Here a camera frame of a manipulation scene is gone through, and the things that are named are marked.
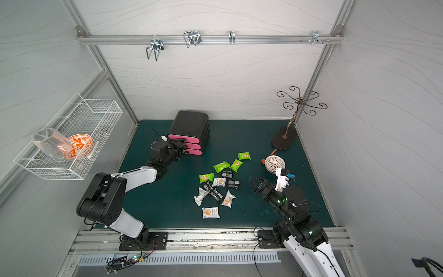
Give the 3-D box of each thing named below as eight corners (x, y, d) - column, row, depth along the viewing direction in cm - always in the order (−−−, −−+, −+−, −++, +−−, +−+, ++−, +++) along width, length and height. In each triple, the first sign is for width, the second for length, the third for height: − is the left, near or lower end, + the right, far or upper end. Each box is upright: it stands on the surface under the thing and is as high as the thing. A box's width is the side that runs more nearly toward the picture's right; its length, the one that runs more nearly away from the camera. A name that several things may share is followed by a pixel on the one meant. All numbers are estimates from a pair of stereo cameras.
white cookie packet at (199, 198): (192, 201, 86) (191, 199, 84) (200, 189, 90) (199, 187, 88) (199, 206, 85) (199, 204, 83) (207, 193, 89) (207, 191, 87)
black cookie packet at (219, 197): (208, 193, 89) (207, 190, 86) (213, 188, 91) (212, 185, 88) (219, 204, 85) (219, 202, 83) (224, 199, 87) (224, 196, 84)
